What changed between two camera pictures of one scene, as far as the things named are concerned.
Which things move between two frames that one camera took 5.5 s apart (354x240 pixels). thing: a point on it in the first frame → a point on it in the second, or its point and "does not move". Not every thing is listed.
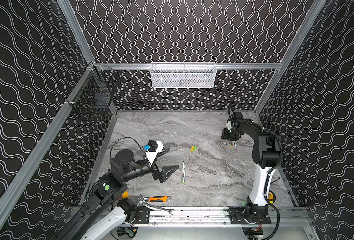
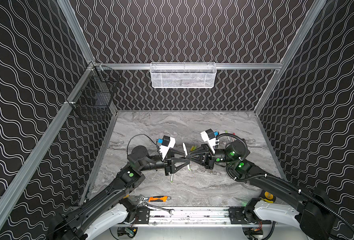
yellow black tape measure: (271, 196) does not move
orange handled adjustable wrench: (142, 198) does not move
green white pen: (183, 173) → (186, 154)
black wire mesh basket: (92, 99) does not move
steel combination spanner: (146, 203) does not move
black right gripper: (229, 138) → (208, 159)
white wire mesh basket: (183, 74) does not move
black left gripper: (157, 173) → (168, 165)
